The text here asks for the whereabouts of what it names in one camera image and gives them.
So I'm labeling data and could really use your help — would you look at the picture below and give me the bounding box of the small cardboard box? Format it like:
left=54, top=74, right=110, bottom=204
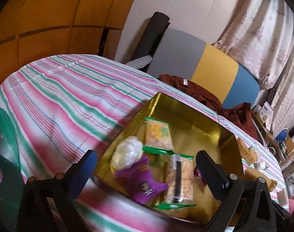
left=277, top=190, right=289, bottom=205

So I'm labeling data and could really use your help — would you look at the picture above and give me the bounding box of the purple snack packet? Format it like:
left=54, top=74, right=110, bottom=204
left=195, top=167, right=206, bottom=182
left=114, top=155, right=169, bottom=204

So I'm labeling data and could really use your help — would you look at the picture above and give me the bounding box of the pale printed curtain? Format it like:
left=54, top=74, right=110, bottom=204
left=270, top=29, right=294, bottom=131

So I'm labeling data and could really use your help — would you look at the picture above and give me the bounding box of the large white ball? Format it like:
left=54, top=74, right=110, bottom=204
left=111, top=136, right=144, bottom=170

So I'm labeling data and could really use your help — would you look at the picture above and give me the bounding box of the white and blue carton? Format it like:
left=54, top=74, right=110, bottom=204
left=257, top=104, right=274, bottom=130

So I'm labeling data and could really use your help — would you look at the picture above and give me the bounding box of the blue round desk lamp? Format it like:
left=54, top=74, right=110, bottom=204
left=275, top=128, right=288, bottom=142

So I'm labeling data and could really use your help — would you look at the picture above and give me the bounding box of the wooden side desk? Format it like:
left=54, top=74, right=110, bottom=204
left=252, top=111, right=294, bottom=165

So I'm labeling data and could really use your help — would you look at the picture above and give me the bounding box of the gold rectangular tin box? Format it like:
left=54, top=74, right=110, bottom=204
left=95, top=92, right=245, bottom=224

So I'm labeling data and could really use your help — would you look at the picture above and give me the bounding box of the green printed lid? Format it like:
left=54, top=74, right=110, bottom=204
left=0, top=105, right=24, bottom=232

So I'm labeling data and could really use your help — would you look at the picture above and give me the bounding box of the green-edged rice cracker packet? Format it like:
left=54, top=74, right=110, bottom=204
left=142, top=117, right=175, bottom=155
left=154, top=153, right=197, bottom=210

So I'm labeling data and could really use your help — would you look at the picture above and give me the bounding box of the black rolled mat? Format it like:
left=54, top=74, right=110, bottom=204
left=131, top=12, right=171, bottom=62

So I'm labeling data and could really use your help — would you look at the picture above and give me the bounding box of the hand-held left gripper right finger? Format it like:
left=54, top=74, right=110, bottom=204
left=196, top=150, right=278, bottom=232

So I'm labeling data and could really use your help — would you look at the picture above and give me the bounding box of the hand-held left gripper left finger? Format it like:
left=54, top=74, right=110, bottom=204
left=17, top=150, right=98, bottom=232

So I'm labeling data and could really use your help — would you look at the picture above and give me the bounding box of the pale printed hanging quilt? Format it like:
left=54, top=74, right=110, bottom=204
left=213, top=0, right=294, bottom=90

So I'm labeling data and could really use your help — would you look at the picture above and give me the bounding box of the pink green striped tablecloth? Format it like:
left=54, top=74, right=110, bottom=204
left=0, top=54, right=288, bottom=232

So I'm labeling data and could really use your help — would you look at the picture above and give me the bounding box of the wooden wardrobe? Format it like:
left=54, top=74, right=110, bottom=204
left=0, top=0, right=142, bottom=95

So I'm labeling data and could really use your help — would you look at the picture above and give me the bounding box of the dark red garment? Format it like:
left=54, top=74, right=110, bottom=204
left=159, top=74, right=258, bottom=138

